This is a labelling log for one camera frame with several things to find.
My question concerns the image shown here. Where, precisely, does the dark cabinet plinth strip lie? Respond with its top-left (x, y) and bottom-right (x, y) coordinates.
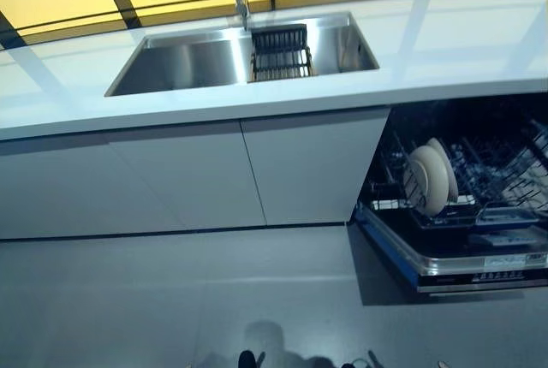
top-left (0, 219), bottom-right (348, 242)

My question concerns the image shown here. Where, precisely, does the beige round plate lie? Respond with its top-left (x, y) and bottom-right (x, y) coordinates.
top-left (426, 136), bottom-right (451, 163)
top-left (402, 145), bottom-right (460, 217)

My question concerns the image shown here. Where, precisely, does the black sink dish rack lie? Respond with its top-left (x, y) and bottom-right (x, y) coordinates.
top-left (247, 22), bottom-right (313, 83)

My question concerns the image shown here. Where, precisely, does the stainless steel sink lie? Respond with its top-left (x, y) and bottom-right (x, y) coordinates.
top-left (104, 10), bottom-right (381, 98)

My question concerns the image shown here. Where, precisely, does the open dishwasher door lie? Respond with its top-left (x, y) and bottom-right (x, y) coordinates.
top-left (349, 199), bottom-right (548, 299)

